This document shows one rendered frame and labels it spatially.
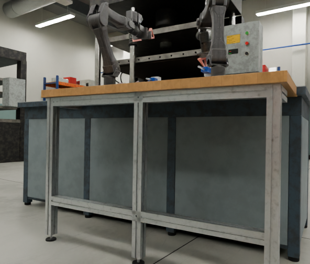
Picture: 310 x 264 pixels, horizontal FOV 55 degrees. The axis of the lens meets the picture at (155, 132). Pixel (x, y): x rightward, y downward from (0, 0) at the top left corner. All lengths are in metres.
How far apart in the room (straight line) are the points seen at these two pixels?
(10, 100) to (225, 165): 4.69
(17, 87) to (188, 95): 4.86
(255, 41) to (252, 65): 0.19
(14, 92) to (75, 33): 5.61
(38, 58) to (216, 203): 8.77
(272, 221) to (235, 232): 0.14
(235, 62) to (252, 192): 1.28
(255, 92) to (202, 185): 0.69
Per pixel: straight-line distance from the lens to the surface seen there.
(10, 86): 5.79
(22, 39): 9.75
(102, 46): 1.63
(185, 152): 1.66
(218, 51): 1.38
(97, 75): 3.08
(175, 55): 2.70
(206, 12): 1.62
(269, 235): 1.16
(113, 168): 1.93
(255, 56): 2.53
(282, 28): 8.81
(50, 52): 10.21
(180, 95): 1.23
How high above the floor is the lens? 0.58
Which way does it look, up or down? level
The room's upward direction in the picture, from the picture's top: 1 degrees clockwise
